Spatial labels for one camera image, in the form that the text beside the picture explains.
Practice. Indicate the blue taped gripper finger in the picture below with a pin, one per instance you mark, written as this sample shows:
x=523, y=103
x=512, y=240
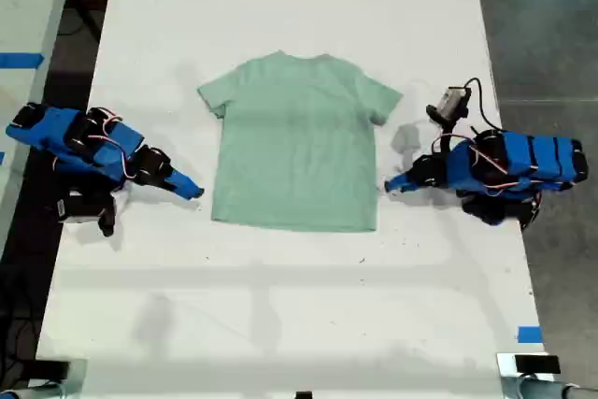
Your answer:
x=405, y=188
x=402, y=179
x=176, y=190
x=187, y=182

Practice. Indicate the pale green T-shirt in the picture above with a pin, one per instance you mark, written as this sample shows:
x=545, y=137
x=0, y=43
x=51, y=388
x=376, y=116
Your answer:
x=299, y=146

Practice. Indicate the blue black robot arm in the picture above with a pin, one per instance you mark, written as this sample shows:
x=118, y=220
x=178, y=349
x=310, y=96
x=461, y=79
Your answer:
x=523, y=161
x=51, y=125

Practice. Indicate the long blue tape strip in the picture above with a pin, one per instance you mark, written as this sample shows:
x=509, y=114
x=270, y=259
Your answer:
x=21, y=60

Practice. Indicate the square blue tape piece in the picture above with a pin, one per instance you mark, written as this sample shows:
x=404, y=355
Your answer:
x=530, y=334

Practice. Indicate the white side table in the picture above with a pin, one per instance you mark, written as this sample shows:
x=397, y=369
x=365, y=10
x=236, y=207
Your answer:
x=28, y=6

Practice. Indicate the metal table clamp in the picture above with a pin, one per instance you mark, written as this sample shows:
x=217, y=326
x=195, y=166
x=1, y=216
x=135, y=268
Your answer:
x=77, y=378
x=507, y=378

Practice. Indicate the small black box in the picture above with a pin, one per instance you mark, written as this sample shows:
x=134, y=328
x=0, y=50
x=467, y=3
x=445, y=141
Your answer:
x=49, y=369
x=537, y=364

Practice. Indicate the black grey camera box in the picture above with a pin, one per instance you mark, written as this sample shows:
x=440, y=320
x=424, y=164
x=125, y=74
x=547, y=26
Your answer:
x=449, y=104

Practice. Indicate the black camera box, white label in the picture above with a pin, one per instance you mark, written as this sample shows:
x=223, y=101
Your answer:
x=77, y=207

